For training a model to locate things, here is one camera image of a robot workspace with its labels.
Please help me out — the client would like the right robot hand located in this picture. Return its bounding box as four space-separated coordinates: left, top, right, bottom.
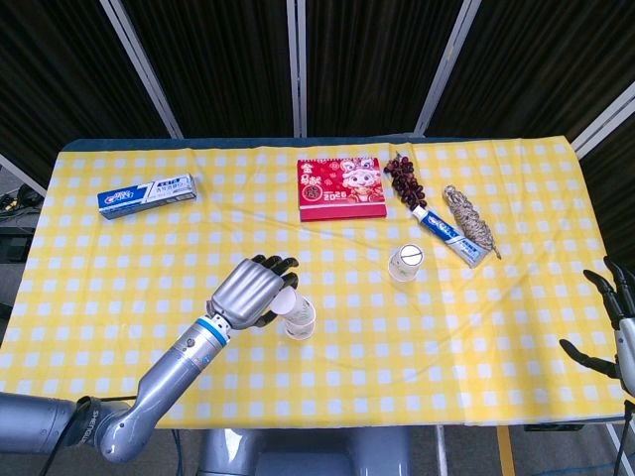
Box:
559 256 635 398

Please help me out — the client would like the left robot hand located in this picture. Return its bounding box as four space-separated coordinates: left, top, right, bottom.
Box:
206 254 301 332

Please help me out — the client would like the plain white paper cup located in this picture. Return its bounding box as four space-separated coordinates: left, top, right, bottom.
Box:
271 289 318 326
285 316 318 341

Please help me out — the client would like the paper cup with line mark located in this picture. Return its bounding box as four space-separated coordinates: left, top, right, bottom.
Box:
387 243 426 283

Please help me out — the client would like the black bar under table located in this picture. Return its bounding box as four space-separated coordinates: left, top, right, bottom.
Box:
523 421 586 432

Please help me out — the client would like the blue white toothpaste box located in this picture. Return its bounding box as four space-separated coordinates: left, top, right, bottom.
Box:
96 173 198 220

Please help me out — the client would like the red desk calendar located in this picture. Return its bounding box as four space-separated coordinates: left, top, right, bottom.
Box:
296 156 388 222

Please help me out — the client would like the yellow white checked tablecloth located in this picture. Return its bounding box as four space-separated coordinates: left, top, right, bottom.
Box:
0 138 629 430

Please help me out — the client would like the yellow floor tape strip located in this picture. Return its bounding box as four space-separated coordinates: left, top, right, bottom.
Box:
497 426 515 476

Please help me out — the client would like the grey robot torso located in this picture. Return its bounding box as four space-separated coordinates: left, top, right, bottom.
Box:
197 426 411 476

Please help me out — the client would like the dark red grape bunch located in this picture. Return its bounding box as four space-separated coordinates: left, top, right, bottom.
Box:
383 156 428 209

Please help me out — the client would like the beige twine bundle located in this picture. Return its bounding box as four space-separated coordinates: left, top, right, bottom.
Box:
443 184 502 260

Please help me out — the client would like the blue white toothpaste tube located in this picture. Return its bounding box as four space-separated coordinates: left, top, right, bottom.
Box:
411 205 487 269

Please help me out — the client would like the white table leg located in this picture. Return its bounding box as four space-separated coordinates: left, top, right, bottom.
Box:
435 424 449 476

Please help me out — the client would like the black equipment box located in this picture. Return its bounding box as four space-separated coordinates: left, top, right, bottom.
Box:
0 222 34 267

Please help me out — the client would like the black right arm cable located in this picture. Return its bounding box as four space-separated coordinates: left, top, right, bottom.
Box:
607 423 635 476

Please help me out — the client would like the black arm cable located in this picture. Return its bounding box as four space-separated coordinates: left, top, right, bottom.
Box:
607 423 635 476
42 395 139 476

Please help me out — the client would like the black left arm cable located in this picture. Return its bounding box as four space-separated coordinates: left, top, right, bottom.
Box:
42 395 139 476

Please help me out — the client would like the tangle of floor cables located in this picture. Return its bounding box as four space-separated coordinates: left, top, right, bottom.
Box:
0 181 44 222

